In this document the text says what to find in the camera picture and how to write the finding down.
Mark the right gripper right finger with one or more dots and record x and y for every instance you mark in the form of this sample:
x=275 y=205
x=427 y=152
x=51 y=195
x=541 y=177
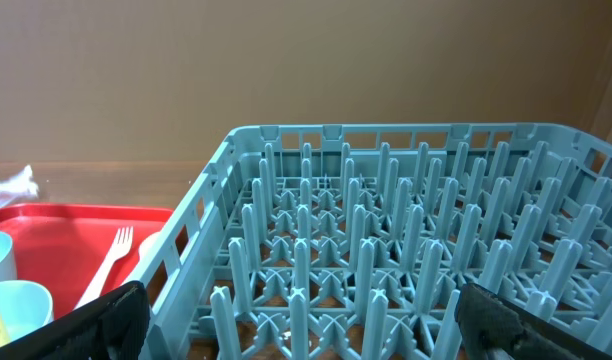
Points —
x=490 y=324

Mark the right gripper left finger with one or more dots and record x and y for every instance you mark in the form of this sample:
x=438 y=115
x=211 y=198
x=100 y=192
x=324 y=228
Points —
x=113 y=326

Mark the light blue bowl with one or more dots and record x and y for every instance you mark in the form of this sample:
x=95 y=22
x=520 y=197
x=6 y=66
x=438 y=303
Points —
x=25 y=306

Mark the white napkin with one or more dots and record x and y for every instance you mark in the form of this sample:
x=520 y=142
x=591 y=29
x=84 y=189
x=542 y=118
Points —
x=18 y=187

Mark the grey dishwasher rack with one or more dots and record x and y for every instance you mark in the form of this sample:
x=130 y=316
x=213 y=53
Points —
x=357 y=240

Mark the white plastic fork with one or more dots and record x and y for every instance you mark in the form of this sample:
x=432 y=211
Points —
x=120 y=247

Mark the white plastic spoon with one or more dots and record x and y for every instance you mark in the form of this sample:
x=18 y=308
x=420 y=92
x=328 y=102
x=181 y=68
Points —
x=146 y=244

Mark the red serving tray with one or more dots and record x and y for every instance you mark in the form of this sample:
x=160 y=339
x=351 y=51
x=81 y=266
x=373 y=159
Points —
x=61 y=246

